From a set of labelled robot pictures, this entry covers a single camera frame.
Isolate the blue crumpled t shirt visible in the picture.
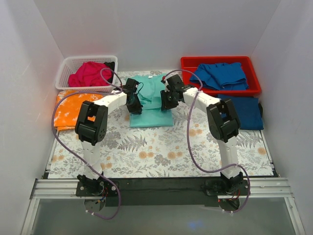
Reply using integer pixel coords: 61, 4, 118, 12
189, 62, 249, 91

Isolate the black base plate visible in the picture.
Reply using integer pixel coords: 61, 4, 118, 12
76, 177, 249, 207

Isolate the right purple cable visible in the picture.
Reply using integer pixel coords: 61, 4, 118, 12
160, 69, 251, 214

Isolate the aluminium mounting rail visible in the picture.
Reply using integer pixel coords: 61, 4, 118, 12
32, 177, 294, 199

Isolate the black garment in basket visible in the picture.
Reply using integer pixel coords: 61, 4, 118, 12
102, 62, 115, 83

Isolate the orange folded t shirt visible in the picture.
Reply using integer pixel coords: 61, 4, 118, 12
54, 93, 103, 131

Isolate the floral table mat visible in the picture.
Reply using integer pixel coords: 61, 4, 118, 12
47, 70, 274, 179

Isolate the teal t shirt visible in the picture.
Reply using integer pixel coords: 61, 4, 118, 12
130, 74, 174, 128

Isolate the navy folded t shirt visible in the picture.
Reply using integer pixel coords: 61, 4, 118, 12
218, 94, 264, 130

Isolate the red plastic bin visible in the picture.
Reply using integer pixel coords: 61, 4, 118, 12
180, 56, 262, 96

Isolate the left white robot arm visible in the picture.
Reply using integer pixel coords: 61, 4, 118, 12
75, 78, 143, 196

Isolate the magenta t shirt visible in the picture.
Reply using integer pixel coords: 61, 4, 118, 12
68, 62, 108, 87

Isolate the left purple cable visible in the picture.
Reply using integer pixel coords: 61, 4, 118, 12
51, 68, 122, 220

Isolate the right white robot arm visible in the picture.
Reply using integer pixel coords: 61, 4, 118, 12
160, 74, 244, 193

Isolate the white plastic basket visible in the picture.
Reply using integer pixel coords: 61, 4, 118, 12
55, 55, 118, 93

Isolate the purple cable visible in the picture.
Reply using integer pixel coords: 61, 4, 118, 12
51, 68, 122, 220
160, 69, 251, 214

